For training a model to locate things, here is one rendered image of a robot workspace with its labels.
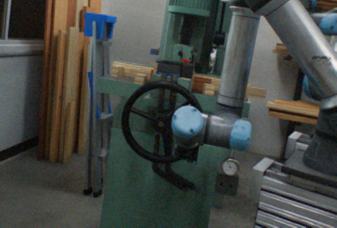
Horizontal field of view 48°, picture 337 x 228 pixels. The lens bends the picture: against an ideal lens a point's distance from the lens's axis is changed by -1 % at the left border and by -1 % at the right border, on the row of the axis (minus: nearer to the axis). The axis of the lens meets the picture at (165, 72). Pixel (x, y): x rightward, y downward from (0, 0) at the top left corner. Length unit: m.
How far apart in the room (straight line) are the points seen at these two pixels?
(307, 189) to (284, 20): 0.47
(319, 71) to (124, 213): 1.04
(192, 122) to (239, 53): 0.24
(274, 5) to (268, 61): 3.03
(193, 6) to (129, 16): 2.67
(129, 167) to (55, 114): 1.47
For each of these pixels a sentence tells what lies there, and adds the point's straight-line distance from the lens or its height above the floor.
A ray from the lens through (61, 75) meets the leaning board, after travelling 2.92.
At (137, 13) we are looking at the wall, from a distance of 4.14.
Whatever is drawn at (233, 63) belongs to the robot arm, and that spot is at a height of 1.06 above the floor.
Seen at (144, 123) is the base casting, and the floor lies 0.75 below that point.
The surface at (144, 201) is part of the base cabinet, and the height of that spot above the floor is 0.43.
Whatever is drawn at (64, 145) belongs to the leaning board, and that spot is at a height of 0.14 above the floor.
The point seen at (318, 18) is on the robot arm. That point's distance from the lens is 1.41.
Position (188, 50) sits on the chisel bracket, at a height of 1.05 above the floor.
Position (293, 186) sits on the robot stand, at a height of 0.76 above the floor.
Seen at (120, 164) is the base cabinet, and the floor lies 0.57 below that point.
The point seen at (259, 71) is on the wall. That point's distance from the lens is 3.92.
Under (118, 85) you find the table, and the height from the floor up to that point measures 0.88.
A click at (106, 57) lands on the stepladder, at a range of 2.54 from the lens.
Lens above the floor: 1.13
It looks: 7 degrees down
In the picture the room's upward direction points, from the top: 8 degrees clockwise
